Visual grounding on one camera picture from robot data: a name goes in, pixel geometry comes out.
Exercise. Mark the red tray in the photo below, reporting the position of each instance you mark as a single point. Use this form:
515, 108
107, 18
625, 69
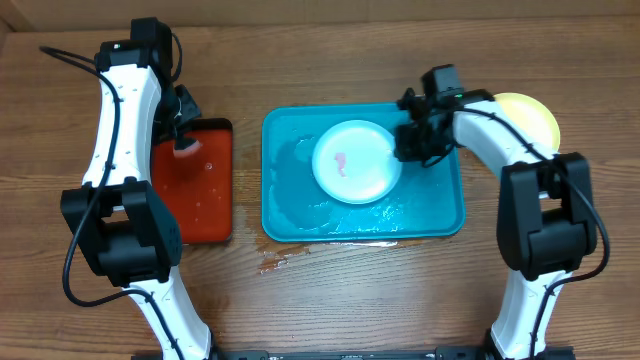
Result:
196, 183

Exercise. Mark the orange sponge with black scourer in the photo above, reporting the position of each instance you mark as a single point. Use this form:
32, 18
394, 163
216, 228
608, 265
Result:
185, 147

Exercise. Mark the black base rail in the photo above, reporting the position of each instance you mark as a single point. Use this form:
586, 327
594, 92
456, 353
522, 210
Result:
441, 353

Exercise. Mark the teal tray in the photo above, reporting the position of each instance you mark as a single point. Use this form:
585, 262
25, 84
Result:
426, 202

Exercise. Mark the green-rimmed plate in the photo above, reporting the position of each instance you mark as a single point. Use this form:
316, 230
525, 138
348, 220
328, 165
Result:
531, 116

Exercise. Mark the light blue plate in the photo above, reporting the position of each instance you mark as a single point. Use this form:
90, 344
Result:
354, 162

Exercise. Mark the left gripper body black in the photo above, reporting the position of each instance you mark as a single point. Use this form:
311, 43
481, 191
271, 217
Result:
180, 109

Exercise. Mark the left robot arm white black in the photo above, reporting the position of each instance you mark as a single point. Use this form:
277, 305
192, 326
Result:
126, 242

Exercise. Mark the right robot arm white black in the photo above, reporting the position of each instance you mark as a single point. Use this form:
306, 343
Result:
546, 220

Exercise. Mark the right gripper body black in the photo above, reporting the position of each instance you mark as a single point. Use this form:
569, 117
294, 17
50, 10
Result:
425, 143

